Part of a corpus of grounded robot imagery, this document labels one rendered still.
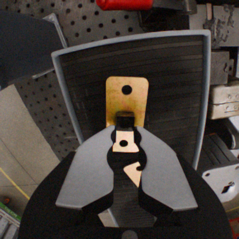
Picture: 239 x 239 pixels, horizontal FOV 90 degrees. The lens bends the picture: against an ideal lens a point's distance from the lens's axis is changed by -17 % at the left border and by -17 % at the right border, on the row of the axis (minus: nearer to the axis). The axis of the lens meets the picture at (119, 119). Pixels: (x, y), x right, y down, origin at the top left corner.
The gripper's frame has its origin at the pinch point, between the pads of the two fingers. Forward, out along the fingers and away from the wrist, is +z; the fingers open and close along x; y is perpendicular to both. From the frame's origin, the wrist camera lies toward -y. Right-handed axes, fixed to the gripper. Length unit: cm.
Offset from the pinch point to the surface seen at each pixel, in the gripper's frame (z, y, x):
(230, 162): 7.8, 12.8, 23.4
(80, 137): 1.4, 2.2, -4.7
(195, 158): 1.5, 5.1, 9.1
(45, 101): 48, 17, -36
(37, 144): 118, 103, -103
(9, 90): 118, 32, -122
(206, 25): 10.3, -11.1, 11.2
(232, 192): 18, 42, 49
